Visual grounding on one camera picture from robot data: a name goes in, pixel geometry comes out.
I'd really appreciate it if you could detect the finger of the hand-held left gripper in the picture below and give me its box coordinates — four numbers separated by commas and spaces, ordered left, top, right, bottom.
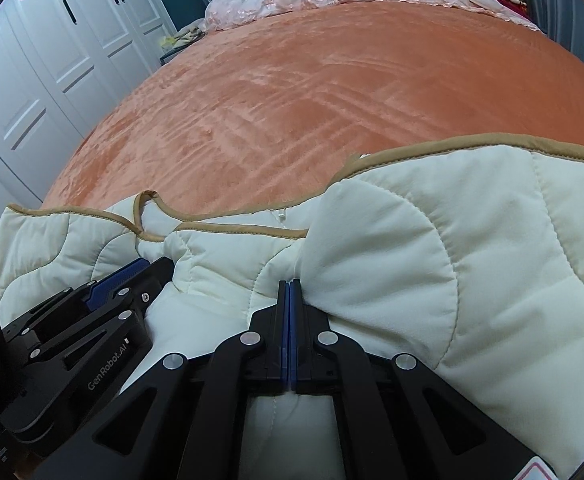
29, 256, 175, 359
2, 258, 151, 347

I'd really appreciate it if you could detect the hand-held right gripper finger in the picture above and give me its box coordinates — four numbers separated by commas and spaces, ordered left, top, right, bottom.
290, 280, 540, 480
32, 280, 291, 480

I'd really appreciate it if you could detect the cream quilted jacket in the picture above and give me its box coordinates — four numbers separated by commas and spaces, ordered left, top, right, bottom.
0, 132, 584, 480

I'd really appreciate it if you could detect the orange plush blanket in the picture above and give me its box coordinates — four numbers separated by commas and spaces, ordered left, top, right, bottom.
39, 2, 584, 241

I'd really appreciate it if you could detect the white wardrobe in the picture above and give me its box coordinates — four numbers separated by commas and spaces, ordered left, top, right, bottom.
0, 0, 177, 241

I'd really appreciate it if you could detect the yellowish clutter pile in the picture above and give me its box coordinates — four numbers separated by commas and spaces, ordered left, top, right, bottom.
164, 20, 206, 49

